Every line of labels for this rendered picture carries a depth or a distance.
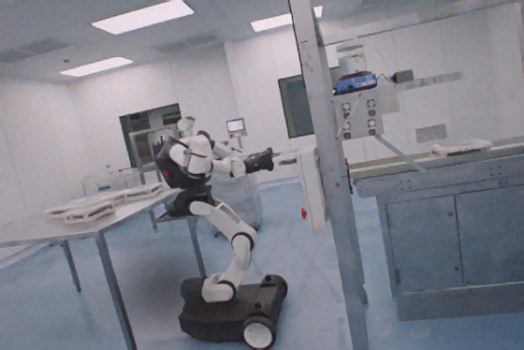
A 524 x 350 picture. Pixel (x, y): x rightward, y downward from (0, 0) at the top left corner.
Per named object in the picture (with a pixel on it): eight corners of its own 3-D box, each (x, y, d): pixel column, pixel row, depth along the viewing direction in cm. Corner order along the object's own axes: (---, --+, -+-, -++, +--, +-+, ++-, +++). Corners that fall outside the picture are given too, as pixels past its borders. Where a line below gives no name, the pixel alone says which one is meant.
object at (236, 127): (235, 168, 455) (225, 120, 447) (236, 167, 465) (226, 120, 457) (252, 165, 452) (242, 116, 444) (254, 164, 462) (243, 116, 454)
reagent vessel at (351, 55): (340, 77, 181) (333, 40, 178) (340, 80, 195) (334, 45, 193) (370, 70, 177) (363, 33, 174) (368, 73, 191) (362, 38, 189)
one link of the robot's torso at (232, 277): (210, 298, 222) (232, 232, 211) (219, 283, 241) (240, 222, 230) (232, 308, 220) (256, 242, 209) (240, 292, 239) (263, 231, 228)
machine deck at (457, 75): (333, 104, 177) (332, 96, 177) (335, 104, 213) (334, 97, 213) (464, 78, 162) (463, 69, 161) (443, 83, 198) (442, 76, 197)
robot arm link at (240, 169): (249, 154, 194) (229, 159, 191) (255, 170, 190) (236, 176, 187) (246, 164, 204) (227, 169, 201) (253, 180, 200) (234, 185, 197)
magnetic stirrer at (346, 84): (338, 95, 179) (335, 78, 178) (339, 96, 199) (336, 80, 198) (378, 87, 174) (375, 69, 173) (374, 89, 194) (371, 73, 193)
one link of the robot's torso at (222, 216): (243, 260, 214) (183, 212, 216) (250, 249, 231) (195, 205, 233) (258, 242, 210) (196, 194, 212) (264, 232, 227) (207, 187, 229)
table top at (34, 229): (-66, 255, 234) (-67, 250, 233) (55, 211, 338) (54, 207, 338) (99, 236, 191) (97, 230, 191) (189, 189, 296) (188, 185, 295)
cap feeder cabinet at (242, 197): (211, 239, 435) (196, 179, 424) (221, 225, 490) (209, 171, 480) (260, 230, 426) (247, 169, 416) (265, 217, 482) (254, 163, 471)
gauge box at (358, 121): (340, 141, 180) (333, 102, 177) (340, 139, 190) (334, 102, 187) (384, 133, 174) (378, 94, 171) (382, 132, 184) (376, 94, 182)
